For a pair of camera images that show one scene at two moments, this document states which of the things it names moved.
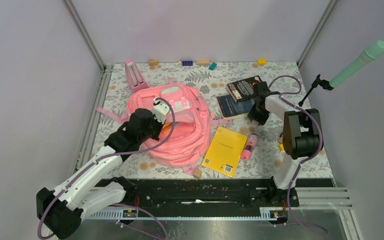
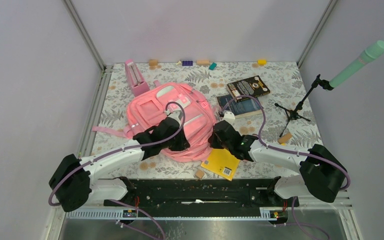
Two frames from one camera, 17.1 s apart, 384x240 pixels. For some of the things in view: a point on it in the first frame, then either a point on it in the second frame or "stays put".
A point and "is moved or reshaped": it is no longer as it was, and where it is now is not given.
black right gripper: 252,115 → 212,140
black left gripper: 160,127 → 184,144
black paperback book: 243,89 stays put
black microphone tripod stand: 325,84 stays put
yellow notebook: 224,151 stays put
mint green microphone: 370,54 stays put
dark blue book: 230,109 stays put
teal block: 212,66 stays put
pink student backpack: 185,134 is moved or reshaped
